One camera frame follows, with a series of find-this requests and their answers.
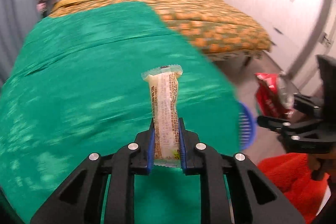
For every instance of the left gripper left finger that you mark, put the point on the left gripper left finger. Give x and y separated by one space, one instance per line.
101 188

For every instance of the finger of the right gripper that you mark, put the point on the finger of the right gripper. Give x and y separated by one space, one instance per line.
311 106
286 128

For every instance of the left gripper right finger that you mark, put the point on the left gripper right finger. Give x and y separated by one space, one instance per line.
233 189

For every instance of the red snack wrapper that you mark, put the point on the red snack wrapper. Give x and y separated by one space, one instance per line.
274 96

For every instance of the cream snack bar wrapper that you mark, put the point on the cream snack bar wrapper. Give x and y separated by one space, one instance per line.
163 87

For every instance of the blue plastic trash basket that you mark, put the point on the blue plastic trash basket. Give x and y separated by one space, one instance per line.
247 127

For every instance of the person's right hand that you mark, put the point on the person's right hand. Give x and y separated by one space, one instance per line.
321 164

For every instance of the red fuzzy sleeve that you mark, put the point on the red fuzzy sleeve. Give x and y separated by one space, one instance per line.
291 174

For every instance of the floral bed skirt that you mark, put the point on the floral bed skirt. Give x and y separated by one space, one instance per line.
222 56

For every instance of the green satin cloth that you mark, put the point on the green satin cloth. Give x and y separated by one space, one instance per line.
76 88

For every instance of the orange pumpkin pattern quilt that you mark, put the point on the orange pumpkin pattern quilt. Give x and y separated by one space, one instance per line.
213 26

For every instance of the grey curtain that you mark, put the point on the grey curtain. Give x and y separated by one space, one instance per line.
17 19

